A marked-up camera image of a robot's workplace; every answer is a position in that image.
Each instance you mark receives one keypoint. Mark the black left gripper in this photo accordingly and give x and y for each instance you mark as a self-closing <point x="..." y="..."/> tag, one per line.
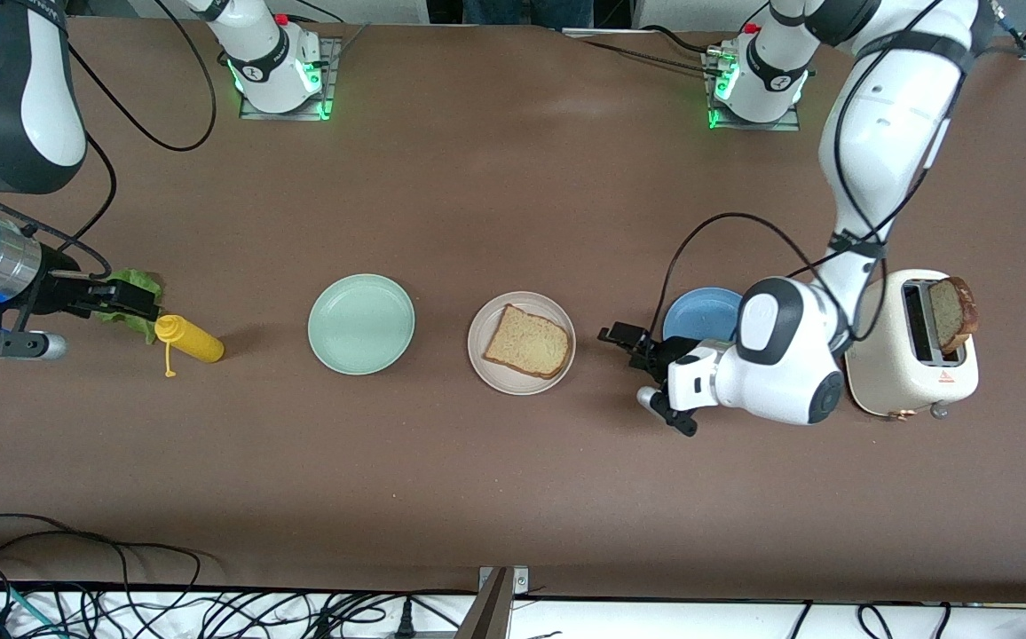
<point x="662" y="353"/>

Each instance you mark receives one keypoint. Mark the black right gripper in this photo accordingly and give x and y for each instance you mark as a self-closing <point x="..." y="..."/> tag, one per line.
<point x="59" y="290"/>

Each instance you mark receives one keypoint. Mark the green lettuce leaf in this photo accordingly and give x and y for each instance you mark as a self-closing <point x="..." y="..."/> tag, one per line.
<point x="145" y="286"/>

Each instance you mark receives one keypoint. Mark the yellow squeeze bottle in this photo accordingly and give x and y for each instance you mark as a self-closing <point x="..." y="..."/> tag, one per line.
<point x="198" y="342"/>

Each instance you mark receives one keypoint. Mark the brown bread slice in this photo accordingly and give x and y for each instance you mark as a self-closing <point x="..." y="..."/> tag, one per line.
<point x="952" y="315"/>
<point x="526" y="344"/>

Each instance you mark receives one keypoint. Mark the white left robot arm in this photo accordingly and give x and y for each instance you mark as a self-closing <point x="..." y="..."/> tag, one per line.
<point x="886" y="124"/>

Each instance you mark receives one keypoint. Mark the blue plate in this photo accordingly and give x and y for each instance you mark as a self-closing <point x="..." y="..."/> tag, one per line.
<point x="699" y="315"/>

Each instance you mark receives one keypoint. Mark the beige plate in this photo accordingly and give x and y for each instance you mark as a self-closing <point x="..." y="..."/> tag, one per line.
<point x="513" y="383"/>

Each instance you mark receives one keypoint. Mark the mint green plate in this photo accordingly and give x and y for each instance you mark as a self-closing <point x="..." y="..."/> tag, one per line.
<point x="360" y="324"/>

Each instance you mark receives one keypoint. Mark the white toaster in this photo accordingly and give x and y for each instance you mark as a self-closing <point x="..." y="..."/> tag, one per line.
<point x="899" y="373"/>

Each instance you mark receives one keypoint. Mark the black power plug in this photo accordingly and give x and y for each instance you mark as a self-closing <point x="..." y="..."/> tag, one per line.
<point x="405" y="626"/>

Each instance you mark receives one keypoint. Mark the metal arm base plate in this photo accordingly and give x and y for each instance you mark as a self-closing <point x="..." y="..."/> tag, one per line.
<point x="332" y="62"/>
<point x="786" y="122"/>

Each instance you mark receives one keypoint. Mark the aluminium frame bracket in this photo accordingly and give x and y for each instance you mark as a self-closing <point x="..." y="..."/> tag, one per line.
<point x="488" y="617"/>

